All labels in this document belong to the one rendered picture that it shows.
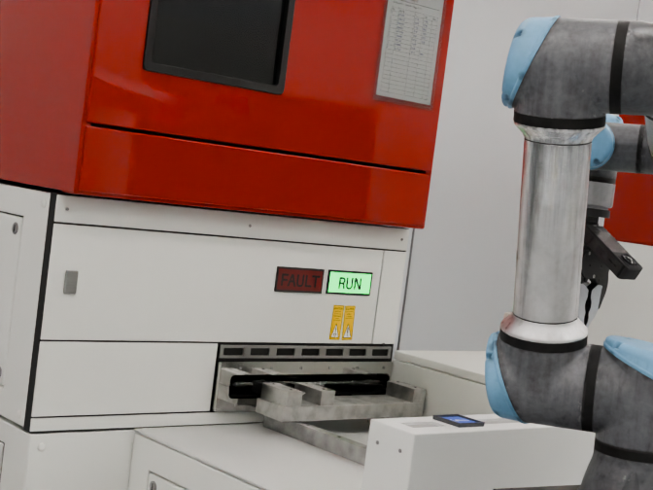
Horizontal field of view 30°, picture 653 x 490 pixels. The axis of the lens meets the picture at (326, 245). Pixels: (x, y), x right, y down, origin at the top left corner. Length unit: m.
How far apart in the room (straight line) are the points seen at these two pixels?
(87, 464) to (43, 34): 0.74
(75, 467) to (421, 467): 0.67
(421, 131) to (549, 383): 0.97
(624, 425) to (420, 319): 3.16
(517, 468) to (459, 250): 2.96
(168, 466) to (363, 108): 0.77
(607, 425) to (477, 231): 3.31
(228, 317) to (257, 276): 0.10
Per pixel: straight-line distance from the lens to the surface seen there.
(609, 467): 1.64
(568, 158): 1.56
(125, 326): 2.15
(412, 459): 1.75
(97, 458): 2.18
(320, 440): 2.21
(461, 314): 4.90
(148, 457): 2.17
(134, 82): 2.06
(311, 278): 2.38
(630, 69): 1.51
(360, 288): 2.46
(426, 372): 2.49
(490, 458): 1.87
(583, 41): 1.53
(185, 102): 2.11
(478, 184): 4.88
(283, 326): 2.35
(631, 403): 1.61
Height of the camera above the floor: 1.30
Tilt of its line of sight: 3 degrees down
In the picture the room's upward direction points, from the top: 7 degrees clockwise
